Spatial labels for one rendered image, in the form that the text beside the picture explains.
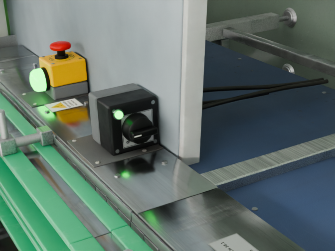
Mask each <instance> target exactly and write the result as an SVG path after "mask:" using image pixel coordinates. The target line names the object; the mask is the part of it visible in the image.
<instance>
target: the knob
mask: <svg viewBox="0 0 335 251"><path fill-rule="evenodd" d="M122 133H123V136H124V137H125V138H126V139H127V140H129V141H131V142H134V143H136V144H142V143H145V142H146V141H148V140H149V139H150V138H151V136H152V135H154V134H157V133H158V129H157V128H156V127H155V126H153V124H152V122H151V121H150V120H149V119H148V117H147V116H145V115H144V114H142V113H133V114H131V115H129V116H128V117H127V118H126V119H125V120H124V122H123V125H122Z"/></svg>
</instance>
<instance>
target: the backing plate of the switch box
mask: <svg viewBox="0 0 335 251"><path fill-rule="evenodd" d="M67 142H68V143H69V144H70V145H71V146H72V147H73V148H74V149H75V150H76V151H77V152H78V153H79V154H80V155H81V156H82V157H83V158H85V159H86V160H87V161H88V162H89V163H90V164H91V165H92V166H93V167H94V168H95V167H98V166H102V165H106V164H109V163H113V162H117V161H120V160H124V159H128V158H131V157H135V156H138V155H142V154H146V153H149V152H153V151H157V150H160V149H164V148H163V147H162V146H160V145H159V144H156V145H152V146H148V147H145V148H141V149H137V150H133V151H130V152H126V153H122V154H119V155H115V156H113V155H111V154H110V153H109V152H108V151H107V150H106V149H105V148H103V147H102V146H101V145H100V144H99V143H98V142H96V141H95V140H94V139H93V136H92V135H88V136H84V137H80V138H76V139H72V140H68V141H67Z"/></svg>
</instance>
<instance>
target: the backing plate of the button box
mask: <svg viewBox="0 0 335 251"><path fill-rule="evenodd" d="M18 95H19V96H20V97H21V98H22V99H23V100H24V101H25V102H26V103H27V104H28V105H29V106H30V107H31V108H33V107H38V106H43V105H46V104H51V103H56V102H60V101H65V100H69V99H73V98H79V97H83V96H88V93H86V94H82V95H78V96H73V97H68V98H64V99H59V100H54V99H53V98H52V97H51V96H49V95H48V94H47V93H46V92H44V91H42V92H37V91H33V92H28V93H23V94H18Z"/></svg>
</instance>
